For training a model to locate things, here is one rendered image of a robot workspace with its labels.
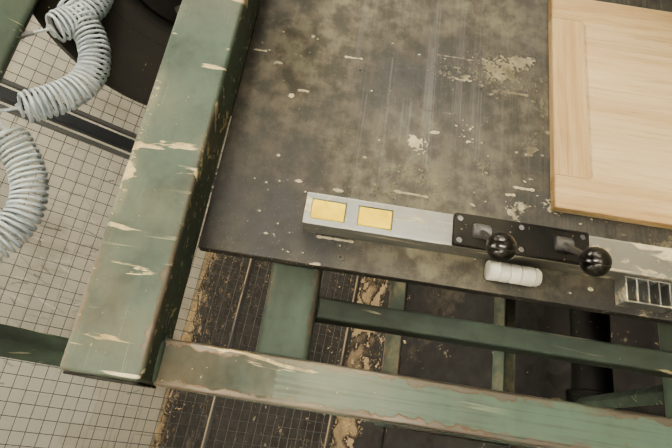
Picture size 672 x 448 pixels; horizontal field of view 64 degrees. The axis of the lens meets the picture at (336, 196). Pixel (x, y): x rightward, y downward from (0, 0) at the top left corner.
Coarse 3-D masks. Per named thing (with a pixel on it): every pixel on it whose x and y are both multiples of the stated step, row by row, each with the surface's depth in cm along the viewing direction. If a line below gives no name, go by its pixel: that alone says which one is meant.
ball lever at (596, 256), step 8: (560, 240) 77; (568, 240) 77; (560, 248) 77; (568, 248) 74; (576, 248) 73; (592, 248) 67; (600, 248) 67; (584, 256) 67; (592, 256) 66; (600, 256) 66; (608, 256) 66; (584, 264) 67; (592, 264) 66; (600, 264) 65; (608, 264) 66; (592, 272) 66; (600, 272) 66
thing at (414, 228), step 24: (408, 216) 79; (432, 216) 79; (384, 240) 80; (408, 240) 78; (432, 240) 78; (600, 240) 79; (528, 264) 80; (552, 264) 79; (624, 264) 78; (648, 264) 78
